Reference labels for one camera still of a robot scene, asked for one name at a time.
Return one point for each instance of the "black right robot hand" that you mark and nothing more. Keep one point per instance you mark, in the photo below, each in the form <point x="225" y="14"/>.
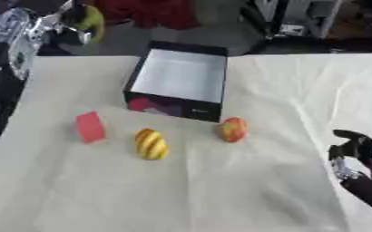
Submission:
<point x="368" y="181"/>

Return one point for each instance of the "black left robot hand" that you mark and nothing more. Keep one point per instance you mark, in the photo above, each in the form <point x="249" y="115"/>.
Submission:
<point x="74" y="28"/>

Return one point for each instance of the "yellow-green toy fruit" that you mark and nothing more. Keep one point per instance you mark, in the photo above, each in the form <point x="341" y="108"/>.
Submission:
<point x="95" y="21"/>

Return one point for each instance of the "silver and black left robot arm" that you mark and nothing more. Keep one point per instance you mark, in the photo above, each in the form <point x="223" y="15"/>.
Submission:
<point x="14" y="51"/>

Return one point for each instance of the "black box with white inside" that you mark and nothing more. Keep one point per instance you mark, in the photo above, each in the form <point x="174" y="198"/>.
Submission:
<point x="179" y="75"/>

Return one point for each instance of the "red fabric object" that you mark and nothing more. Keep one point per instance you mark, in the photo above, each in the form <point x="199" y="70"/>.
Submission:
<point x="147" y="12"/>

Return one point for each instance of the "red rectangular block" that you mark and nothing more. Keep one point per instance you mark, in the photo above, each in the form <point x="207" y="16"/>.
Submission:
<point x="91" y="127"/>

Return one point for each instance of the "yellow striped toy fruit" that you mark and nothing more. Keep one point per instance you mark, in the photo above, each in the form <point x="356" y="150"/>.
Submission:
<point x="151" y="145"/>

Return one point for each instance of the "red and yellow toy apple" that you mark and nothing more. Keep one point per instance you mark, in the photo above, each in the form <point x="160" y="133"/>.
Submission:
<point x="233" y="130"/>

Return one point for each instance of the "white metal frame stand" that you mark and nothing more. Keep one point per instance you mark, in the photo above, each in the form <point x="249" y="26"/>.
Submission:
<point x="305" y="18"/>

